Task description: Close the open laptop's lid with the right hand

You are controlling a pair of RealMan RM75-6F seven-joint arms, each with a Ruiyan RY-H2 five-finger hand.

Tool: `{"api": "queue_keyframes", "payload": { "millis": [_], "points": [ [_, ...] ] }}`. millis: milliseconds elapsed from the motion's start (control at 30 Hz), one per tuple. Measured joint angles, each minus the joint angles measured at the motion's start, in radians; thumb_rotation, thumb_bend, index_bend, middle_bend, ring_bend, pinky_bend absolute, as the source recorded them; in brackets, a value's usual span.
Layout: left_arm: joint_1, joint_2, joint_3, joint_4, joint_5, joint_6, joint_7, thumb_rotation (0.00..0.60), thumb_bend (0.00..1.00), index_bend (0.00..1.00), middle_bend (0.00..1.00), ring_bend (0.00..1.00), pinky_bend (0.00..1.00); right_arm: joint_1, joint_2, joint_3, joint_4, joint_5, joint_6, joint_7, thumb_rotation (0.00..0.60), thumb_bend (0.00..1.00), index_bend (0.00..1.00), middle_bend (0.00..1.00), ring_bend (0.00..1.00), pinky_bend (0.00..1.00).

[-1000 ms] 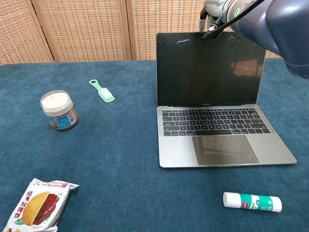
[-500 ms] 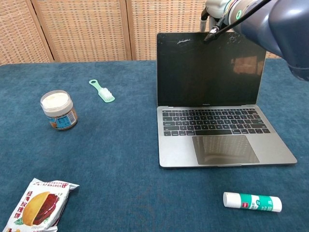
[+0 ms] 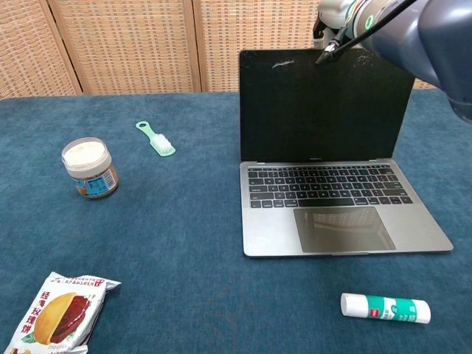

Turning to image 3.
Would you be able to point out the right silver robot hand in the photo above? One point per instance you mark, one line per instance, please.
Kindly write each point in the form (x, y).
(335, 13)

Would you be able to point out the silver laptop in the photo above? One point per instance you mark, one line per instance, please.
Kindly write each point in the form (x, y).
(332, 191)

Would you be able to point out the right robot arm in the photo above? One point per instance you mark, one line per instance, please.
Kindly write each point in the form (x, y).
(424, 40)

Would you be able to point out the bamboo folding screen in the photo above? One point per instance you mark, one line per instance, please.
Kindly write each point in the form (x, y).
(129, 44)

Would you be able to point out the green plastic brush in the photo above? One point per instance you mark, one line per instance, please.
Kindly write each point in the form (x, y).
(158, 142)

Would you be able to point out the blue table mat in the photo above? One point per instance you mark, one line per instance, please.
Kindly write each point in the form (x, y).
(184, 228)

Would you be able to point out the white lid jar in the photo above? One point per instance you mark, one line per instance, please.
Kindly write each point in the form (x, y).
(90, 169)

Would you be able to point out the white green glue stick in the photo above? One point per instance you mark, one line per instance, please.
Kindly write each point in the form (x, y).
(383, 309)

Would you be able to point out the white snack cake packet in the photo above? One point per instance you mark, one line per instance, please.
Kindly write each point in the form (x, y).
(59, 317)

